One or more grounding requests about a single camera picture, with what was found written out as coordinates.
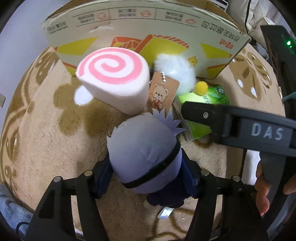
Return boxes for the green tissue pack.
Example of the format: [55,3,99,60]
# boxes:
[173,85,230,142]

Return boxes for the white fluffy pompom keychain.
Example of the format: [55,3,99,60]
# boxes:
[154,53,209,96]

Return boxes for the purple doll plush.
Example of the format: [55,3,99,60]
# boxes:
[106,107,186,219]

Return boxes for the pink swirl roll plush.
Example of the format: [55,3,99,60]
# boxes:
[76,47,150,115]

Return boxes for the right hand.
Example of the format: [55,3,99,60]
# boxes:
[254,161,296,217]

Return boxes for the brown bear paper tag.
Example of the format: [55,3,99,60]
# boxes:
[147,72,179,115]

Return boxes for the open cardboard box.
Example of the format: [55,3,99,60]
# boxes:
[43,1,250,79]

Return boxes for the beige patterned carpet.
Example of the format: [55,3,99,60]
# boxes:
[1,45,285,240]

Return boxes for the white padded chair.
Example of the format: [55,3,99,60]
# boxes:
[226,0,280,46]

